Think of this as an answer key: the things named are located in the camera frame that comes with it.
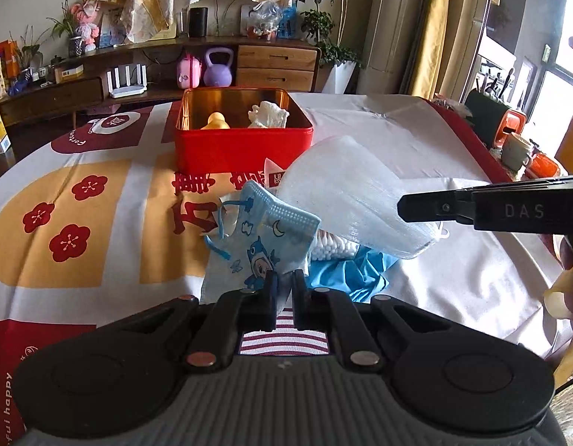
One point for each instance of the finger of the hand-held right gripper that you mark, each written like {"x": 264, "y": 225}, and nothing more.
{"x": 425, "y": 206}

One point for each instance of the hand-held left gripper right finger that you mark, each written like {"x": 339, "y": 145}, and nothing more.
{"x": 299, "y": 302}

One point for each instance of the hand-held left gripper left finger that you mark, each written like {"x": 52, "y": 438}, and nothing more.
{"x": 270, "y": 302}

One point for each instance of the blue plastic glove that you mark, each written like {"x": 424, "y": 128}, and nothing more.
{"x": 346, "y": 274}

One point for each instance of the blue cartoon print face mask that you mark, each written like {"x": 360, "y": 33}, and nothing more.
{"x": 263, "y": 237}

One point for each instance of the translucent light blue face mask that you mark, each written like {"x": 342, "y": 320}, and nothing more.
{"x": 342, "y": 186}

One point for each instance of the tea bag with red label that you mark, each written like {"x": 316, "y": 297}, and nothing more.
{"x": 271, "y": 172}

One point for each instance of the red tin box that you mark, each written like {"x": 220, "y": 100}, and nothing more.
{"x": 230, "y": 148}

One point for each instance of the person's right hand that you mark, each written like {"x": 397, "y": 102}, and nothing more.
{"x": 558, "y": 295}

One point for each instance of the red white striped cloth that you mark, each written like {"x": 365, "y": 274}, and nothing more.
{"x": 286, "y": 339}

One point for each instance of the orange white box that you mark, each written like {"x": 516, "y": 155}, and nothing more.
{"x": 544, "y": 165}

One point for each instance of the pale green mug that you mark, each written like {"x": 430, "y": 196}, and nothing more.
{"x": 516, "y": 153}

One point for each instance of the bag of cotton swabs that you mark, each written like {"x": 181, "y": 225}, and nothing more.
{"x": 333, "y": 244}

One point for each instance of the orange plastic container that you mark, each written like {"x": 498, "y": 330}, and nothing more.
{"x": 507, "y": 128}

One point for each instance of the dark green knife holder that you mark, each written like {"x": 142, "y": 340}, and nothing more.
{"x": 481, "y": 116}

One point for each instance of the potted tree in white planter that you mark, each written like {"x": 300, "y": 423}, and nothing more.
{"x": 340, "y": 76}

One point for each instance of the yellow curtain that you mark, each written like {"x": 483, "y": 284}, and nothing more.
{"x": 435, "y": 32}

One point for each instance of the white standing air conditioner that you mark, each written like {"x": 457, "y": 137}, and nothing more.
{"x": 393, "y": 32}

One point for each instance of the white crumpled gloves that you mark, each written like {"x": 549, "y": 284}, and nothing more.
{"x": 267, "y": 114}

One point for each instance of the yellow rubber duck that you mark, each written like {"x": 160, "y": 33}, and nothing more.
{"x": 216, "y": 121}

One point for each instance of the printed red yellow tablecloth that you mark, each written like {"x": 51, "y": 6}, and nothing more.
{"x": 105, "y": 195}

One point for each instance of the wooden tv cabinet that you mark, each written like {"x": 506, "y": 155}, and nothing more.
{"x": 267, "y": 60}

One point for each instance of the purple kettlebell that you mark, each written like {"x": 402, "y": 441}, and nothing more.
{"x": 219, "y": 74}

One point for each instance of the clear plastic bag of goods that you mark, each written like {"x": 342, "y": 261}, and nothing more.
{"x": 267, "y": 21}

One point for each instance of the pink toy case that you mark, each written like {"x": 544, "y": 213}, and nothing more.
{"x": 188, "y": 72}

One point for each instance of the pink flat box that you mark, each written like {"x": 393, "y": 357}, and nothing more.
{"x": 105, "y": 108}

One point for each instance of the white router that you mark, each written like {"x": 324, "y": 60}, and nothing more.
{"x": 126, "y": 88}

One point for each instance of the black speaker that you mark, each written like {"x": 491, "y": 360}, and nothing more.
{"x": 198, "y": 23}

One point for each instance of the small yellow box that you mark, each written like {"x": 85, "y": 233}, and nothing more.
{"x": 69, "y": 73}

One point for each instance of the plant in striped pot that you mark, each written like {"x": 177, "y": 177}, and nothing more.
{"x": 75, "y": 46}

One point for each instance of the pink plush doll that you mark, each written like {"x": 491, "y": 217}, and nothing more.
{"x": 86, "y": 23}

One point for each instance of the orange cardboard box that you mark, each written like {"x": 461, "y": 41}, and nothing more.
{"x": 7, "y": 53}

